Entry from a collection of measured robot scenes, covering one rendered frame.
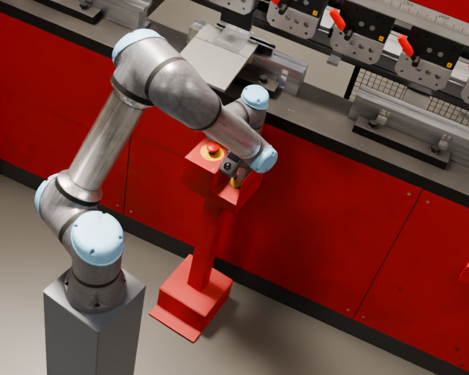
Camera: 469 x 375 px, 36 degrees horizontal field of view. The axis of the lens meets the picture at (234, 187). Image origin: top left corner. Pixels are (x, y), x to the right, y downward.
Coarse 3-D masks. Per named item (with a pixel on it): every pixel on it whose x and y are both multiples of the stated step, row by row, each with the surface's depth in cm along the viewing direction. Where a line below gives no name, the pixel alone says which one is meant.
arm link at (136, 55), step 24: (120, 48) 153; (144, 48) 150; (168, 48) 151; (120, 72) 153; (144, 72) 149; (120, 96) 154; (144, 96) 153; (96, 120) 160; (120, 120) 157; (96, 144) 160; (120, 144) 161; (72, 168) 164; (96, 168) 162; (48, 192) 168; (72, 192) 164; (96, 192) 167; (48, 216) 167; (72, 216) 164
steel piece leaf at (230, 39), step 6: (228, 30) 222; (222, 36) 219; (228, 36) 219; (234, 36) 220; (240, 36) 220; (246, 36) 221; (216, 42) 215; (222, 42) 214; (228, 42) 217; (234, 42) 218; (240, 42) 218; (228, 48) 215; (234, 48) 214; (240, 48) 216
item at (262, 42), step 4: (252, 36) 222; (256, 36) 222; (256, 40) 222; (260, 40) 222; (264, 40) 222; (260, 44) 220; (264, 44) 222; (268, 44) 221; (272, 44) 221; (260, 48) 221; (264, 48) 220; (268, 48) 220; (272, 48) 219; (260, 52) 222; (264, 52) 221; (268, 52) 221; (272, 52) 221; (268, 56) 222
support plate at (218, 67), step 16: (208, 32) 219; (192, 48) 213; (208, 48) 214; (256, 48) 219; (192, 64) 208; (208, 64) 209; (224, 64) 210; (240, 64) 211; (208, 80) 204; (224, 80) 205
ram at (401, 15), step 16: (352, 0) 195; (368, 0) 193; (416, 0) 188; (432, 0) 186; (448, 0) 185; (464, 0) 183; (400, 16) 193; (416, 16) 191; (464, 16) 186; (448, 32) 190
